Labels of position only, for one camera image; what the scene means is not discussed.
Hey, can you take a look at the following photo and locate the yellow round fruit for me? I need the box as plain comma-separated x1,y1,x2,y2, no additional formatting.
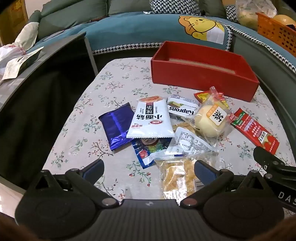
274,14,294,26

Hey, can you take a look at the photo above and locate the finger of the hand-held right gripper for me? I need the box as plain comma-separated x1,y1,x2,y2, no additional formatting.
253,146,296,178

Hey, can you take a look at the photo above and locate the clear packet with round bun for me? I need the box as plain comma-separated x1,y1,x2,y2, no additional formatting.
185,86,235,145

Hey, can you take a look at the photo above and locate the white plastic bag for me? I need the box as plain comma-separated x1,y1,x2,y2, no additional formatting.
0,44,26,77

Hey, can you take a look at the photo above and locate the orange plastic basket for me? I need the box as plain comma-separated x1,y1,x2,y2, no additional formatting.
255,12,296,57

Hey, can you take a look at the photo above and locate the red green snack packet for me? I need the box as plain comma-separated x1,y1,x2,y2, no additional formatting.
229,108,280,155

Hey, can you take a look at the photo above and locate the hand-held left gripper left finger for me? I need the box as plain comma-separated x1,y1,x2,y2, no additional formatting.
30,159,119,208

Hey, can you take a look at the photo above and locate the brown houndstooth pillow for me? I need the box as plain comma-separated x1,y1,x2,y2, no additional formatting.
222,0,238,22
150,0,201,15

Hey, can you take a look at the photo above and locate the green white wafer packet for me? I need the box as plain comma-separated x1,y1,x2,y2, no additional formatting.
167,95,200,122

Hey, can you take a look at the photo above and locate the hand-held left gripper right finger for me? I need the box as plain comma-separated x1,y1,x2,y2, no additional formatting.
179,159,275,208

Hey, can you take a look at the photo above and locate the white paper receipt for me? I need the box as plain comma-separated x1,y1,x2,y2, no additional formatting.
1,46,44,80

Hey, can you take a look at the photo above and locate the blue snack packet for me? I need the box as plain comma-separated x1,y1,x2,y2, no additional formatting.
132,138,171,169

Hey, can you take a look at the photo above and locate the teal sofa cover houndstooth trim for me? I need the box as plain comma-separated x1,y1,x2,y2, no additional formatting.
228,22,296,72

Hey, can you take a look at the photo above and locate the wooden cabinet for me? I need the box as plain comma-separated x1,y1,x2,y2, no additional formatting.
0,0,28,44

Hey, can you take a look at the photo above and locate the clear packet with white label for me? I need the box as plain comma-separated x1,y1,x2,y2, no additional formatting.
165,123,219,160

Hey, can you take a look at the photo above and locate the red cardboard box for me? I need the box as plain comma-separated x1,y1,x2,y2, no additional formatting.
150,41,260,103

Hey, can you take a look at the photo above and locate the clear plastic bag with food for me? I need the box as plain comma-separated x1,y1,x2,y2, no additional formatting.
235,0,278,26

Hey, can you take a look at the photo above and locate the red yellow snack packet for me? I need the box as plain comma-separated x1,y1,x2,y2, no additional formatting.
194,91,229,109

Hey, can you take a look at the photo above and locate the clear packet of yellow crisps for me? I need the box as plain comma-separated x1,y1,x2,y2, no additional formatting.
154,158,210,200

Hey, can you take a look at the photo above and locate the purple foil snack packet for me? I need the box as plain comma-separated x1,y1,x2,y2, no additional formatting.
98,102,136,152

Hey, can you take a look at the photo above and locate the green sofa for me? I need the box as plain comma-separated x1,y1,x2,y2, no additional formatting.
28,0,296,130

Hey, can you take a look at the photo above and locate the light green cloth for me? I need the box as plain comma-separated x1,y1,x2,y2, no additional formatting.
14,22,40,50

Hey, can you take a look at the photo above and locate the floral tablecloth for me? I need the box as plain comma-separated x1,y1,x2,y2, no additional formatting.
43,57,296,202

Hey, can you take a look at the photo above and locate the white snack packet orange end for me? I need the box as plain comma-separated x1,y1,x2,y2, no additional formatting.
126,96,175,139

